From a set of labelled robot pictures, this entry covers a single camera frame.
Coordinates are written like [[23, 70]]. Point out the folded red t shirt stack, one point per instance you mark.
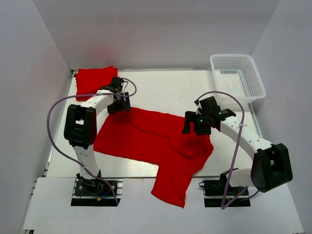
[[90, 80]]

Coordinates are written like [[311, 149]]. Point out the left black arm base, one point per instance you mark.
[[96, 193]]

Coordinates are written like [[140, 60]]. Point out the white plastic basket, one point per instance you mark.
[[237, 75]]

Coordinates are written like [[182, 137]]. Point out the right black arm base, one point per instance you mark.
[[213, 195]]

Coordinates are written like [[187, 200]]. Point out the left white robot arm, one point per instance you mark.
[[81, 123]]

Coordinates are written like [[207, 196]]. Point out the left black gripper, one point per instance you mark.
[[125, 106]]

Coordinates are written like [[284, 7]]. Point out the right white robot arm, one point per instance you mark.
[[271, 165]]

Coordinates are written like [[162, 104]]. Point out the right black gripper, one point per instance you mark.
[[192, 116]]

